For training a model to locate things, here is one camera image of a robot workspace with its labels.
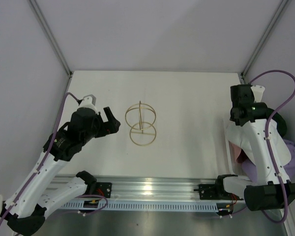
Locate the aluminium frame post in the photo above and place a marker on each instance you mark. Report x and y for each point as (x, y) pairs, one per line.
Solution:
(38, 13)
(269, 29)

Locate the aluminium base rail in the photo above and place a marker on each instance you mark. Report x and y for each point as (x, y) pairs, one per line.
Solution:
(154, 189)

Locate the pink baseball cap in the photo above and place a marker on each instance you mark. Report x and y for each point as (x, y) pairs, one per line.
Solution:
(239, 157)

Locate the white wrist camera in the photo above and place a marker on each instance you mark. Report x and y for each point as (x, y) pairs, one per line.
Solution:
(88, 101)
(258, 92)

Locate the purple LA baseball cap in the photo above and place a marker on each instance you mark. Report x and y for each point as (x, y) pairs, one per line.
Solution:
(251, 171)

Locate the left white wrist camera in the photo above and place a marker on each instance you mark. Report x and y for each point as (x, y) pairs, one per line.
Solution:
(88, 101)

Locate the white slotted cable duct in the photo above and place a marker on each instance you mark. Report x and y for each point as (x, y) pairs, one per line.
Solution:
(146, 206)

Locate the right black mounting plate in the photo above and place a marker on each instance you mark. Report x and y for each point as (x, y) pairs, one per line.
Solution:
(208, 192)

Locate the white plastic basket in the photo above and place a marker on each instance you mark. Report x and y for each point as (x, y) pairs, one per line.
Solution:
(234, 167)

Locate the left aluminium frame post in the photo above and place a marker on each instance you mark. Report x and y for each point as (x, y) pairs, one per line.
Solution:
(38, 13)

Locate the right aluminium frame post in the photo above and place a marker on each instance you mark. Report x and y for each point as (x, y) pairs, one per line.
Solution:
(269, 29)

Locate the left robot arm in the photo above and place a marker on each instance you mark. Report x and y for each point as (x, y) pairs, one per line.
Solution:
(27, 210)

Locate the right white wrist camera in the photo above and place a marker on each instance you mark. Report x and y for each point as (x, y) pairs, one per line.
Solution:
(258, 92)

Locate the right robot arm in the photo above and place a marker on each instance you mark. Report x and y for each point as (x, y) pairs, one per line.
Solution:
(251, 128)

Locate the gold wire hat stand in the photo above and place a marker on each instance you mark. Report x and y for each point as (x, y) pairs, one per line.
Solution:
(141, 118)

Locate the white baseball cap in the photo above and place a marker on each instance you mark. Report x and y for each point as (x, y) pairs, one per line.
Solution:
(236, 136)

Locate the dark green baseball cap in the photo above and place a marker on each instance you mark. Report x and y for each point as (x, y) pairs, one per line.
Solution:
(281, 123)

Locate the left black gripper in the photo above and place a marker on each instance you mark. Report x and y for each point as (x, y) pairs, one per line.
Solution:
(108, 127)

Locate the black mounting plate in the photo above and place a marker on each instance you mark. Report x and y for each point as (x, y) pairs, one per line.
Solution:
(208, 192)
(104, 189)

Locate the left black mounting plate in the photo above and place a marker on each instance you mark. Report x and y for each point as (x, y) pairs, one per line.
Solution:
(104, 189)

